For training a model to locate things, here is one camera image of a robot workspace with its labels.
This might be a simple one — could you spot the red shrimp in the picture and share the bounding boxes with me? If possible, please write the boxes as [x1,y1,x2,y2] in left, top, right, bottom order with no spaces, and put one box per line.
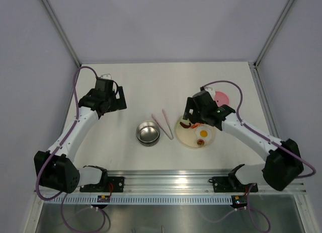
[190,123,202,129]

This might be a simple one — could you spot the small noodle soup cup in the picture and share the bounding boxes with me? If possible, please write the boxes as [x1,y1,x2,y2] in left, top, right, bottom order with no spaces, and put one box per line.
[196,139,205,147]

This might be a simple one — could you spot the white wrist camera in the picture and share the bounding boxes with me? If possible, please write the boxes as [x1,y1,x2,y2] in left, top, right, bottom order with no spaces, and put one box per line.
[208,90,216,99]
[100,73,112,80]

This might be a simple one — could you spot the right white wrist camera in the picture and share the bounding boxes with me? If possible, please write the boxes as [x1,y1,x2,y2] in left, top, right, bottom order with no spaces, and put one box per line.
[208,90,216,99]

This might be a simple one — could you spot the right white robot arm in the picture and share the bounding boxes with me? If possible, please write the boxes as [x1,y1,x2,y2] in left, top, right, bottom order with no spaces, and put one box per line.
[183,90,304,191]

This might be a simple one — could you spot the white slotted cable duct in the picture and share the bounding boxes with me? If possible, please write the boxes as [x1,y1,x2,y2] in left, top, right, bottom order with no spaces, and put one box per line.
[48,194,247,205]

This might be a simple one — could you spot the pink steel tongs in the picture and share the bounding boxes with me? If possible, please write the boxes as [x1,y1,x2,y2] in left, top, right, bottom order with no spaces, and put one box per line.
[151,109,174,140]

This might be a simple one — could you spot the aluminium mounting rail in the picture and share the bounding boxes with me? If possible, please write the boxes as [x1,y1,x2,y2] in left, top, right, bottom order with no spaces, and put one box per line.
[32,169,307,195]

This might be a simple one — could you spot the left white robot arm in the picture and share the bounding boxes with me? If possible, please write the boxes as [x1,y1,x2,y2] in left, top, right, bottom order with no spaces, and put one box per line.
[34,78,127,194]

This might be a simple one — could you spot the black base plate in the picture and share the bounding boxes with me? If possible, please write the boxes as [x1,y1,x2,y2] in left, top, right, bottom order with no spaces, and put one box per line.
[208,176,251,193]
[79,176,125,193]

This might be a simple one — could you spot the cream round plate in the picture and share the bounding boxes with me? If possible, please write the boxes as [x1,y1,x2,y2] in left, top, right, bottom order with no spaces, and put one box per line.
[174,116,216,149]

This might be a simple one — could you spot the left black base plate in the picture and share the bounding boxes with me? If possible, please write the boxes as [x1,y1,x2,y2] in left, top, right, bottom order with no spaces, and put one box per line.
[79,176,125,193]

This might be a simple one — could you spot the fried egg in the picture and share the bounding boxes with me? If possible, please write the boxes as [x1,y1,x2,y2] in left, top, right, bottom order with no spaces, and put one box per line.
[195,126,212,142]

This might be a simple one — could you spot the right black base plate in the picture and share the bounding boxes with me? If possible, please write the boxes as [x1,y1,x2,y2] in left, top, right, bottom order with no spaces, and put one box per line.
[208,176,251,193]

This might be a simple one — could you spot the round steel lunch box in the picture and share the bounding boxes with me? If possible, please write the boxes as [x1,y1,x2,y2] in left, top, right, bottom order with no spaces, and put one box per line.
[136,121,160,146]

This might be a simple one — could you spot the dark brown sausage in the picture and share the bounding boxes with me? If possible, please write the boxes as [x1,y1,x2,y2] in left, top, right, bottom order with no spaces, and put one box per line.
[179,121,192,129]

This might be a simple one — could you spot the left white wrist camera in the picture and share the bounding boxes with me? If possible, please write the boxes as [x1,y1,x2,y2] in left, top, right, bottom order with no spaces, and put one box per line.
[100,73,112,80]

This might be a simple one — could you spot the pink round lid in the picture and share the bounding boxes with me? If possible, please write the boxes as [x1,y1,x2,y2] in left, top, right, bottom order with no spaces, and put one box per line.
[214,91,229,107]

